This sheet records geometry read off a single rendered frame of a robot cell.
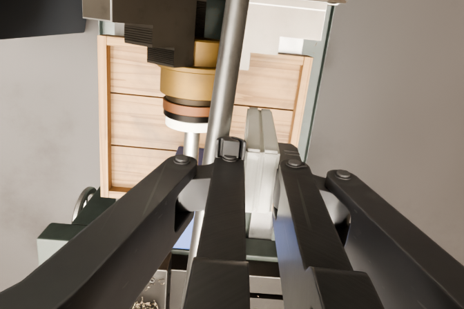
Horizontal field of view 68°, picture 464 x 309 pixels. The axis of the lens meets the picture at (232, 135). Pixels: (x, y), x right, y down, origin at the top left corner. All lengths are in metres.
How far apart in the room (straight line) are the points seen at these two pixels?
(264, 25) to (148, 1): 0.13
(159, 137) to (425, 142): 1.41
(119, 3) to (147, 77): 0.33
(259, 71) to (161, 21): 0.31
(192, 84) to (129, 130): 0.31
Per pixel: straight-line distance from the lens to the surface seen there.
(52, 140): 1.77
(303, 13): 0.39
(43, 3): 1.27
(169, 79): 0.39
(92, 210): 0.85
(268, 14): 0.39
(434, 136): 1.84
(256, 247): 0.74
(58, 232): 0.79
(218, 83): 0.17
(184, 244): 0.48
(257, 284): 0.70
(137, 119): 0.65
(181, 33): 0.36
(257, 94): 0.62
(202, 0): 0.45
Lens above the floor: 1.49
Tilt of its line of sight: 71 degrees down
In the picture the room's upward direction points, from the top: 178 degrees clockwise
